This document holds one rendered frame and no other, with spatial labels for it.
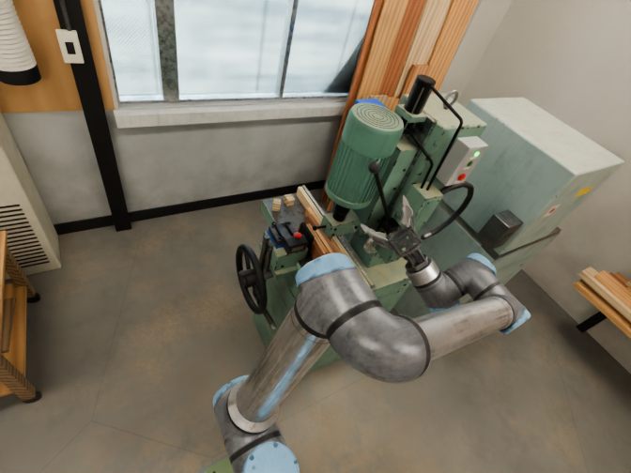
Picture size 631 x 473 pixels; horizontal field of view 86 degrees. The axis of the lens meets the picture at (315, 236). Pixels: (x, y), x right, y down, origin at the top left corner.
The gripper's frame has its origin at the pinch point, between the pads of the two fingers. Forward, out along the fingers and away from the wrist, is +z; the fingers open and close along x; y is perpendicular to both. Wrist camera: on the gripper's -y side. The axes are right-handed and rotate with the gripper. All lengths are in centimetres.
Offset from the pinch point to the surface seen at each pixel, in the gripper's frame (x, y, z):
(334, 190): 6.8, -17.8, 10.9
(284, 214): 28, -53, 13
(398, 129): -17.5, -2.4, 16.4
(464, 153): -34.3, -10.8, -2.3
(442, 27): -131, -152, 55
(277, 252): 36.9, -27.5, 3.0
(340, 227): 11.7, -31.5, -3.1
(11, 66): 85, -51, 123
